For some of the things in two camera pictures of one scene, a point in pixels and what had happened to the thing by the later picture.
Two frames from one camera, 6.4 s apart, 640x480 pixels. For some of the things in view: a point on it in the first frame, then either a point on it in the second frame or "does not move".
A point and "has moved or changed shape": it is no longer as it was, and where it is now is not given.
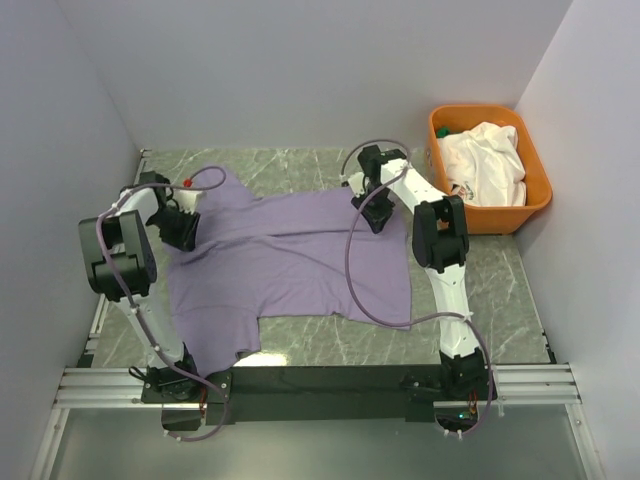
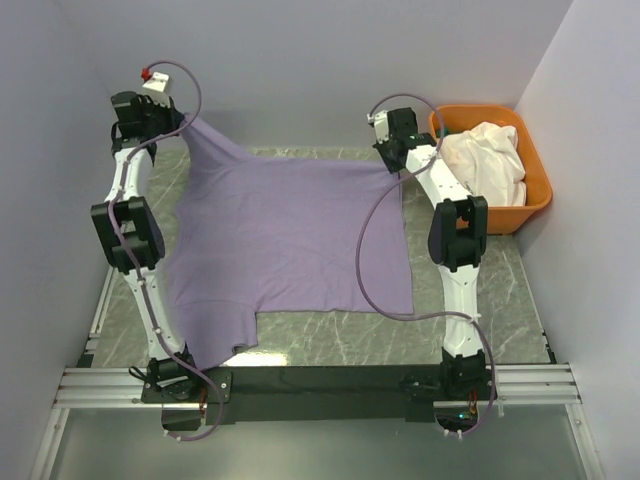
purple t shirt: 322,254 has moved or changed shape
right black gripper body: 378,203 to 393,166
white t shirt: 484,165 does not move
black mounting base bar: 282,395 does not move
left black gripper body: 175,226 to 159,119
